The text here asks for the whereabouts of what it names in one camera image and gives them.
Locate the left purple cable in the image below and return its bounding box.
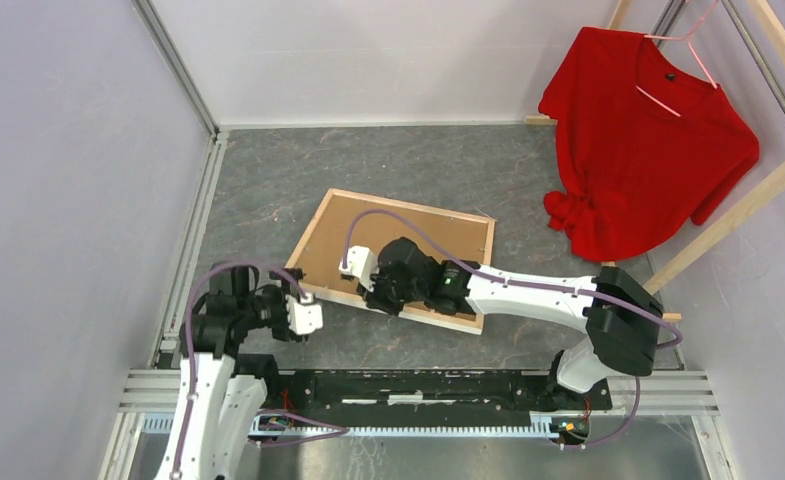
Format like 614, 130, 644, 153
174, 259, 351, 480

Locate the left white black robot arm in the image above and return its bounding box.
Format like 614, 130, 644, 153
155, 261, 323, 479

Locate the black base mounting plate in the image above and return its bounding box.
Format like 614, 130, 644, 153
257, 369, 613, 429

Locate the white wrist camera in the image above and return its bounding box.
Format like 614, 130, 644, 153
287, 293, 324, 336
338, 246, 379, 292

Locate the brown cardboard backing board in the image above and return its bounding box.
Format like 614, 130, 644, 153
287, 188, 495, 310

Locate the red t-shirt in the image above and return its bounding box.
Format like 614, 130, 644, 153
538, 26, 762, 263

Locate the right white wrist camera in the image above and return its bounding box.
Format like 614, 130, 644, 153
338, 246, 379, 292

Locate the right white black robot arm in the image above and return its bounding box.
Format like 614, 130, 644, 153
339, 237, 662, 408

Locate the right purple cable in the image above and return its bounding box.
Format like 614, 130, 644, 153
342, 209, 685, 450

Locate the aluminium rail frame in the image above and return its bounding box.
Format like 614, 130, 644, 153
99, 363, 737, 479

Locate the wooden clothes rack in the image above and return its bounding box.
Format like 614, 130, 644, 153
525, 0, 785, 324

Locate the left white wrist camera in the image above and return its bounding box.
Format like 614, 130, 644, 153
287, 293, 324, 336

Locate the pink wire hanger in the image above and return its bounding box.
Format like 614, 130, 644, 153
635, 0, 723, 119

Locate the white wooden picture frame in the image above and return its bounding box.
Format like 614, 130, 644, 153
284, 188, 498, 337

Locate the purple cable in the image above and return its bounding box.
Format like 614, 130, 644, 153
174, 259, 351, 480
342, 209, 685, 450

